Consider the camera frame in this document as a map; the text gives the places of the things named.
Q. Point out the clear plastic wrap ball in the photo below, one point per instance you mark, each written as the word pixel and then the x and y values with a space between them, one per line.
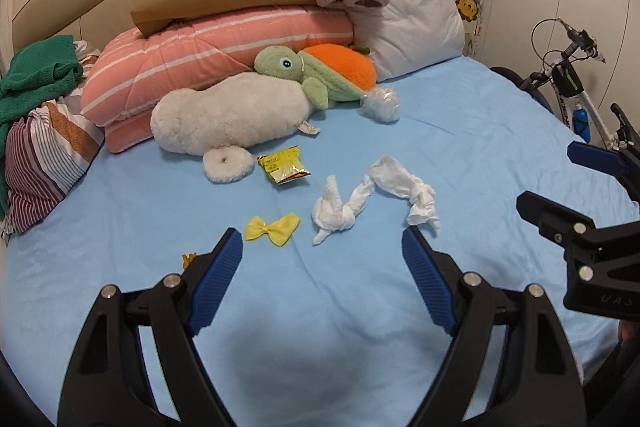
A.
pixel 381 104

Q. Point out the brown small toy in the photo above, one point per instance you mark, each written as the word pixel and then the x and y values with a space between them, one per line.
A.
pixel 189 261

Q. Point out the white seal plush toy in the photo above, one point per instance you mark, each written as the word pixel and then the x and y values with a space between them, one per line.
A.
pixel 225 117

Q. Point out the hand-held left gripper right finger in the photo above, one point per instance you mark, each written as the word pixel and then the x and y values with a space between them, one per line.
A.
pixel 430 282

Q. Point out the pink striped quilt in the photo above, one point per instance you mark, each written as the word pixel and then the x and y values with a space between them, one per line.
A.
pixel 175 57

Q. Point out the folded lion print play mat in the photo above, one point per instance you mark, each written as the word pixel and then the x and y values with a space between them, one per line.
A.
pixel 467 4

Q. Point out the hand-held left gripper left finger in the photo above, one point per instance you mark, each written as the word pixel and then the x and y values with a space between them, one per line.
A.
pixel 220 277

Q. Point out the green turtle plush toy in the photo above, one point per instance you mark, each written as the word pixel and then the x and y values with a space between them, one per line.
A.
pixel 345 67

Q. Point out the blue water bottle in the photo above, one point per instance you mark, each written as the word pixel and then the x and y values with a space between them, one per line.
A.
pixel 581 124

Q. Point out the white pillow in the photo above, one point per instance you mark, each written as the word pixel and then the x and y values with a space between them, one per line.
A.
pixel 415 22

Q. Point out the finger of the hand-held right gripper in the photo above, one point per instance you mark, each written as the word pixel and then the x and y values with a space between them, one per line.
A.
pixel 555 222
pixel 597 157

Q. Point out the striped multicolour pillow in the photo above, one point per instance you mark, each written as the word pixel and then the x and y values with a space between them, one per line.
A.
pixel 45 157

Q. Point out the twisted white tissue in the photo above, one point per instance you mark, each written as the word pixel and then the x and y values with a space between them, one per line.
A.
pixel 332 212

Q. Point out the yellow bow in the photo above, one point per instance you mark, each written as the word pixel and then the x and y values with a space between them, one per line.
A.
pixel 280 229

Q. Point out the yellow snack packet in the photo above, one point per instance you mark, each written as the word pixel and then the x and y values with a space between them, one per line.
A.
pixel 285 167

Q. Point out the white bicycle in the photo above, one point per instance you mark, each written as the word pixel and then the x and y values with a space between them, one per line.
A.
pixel 567 79

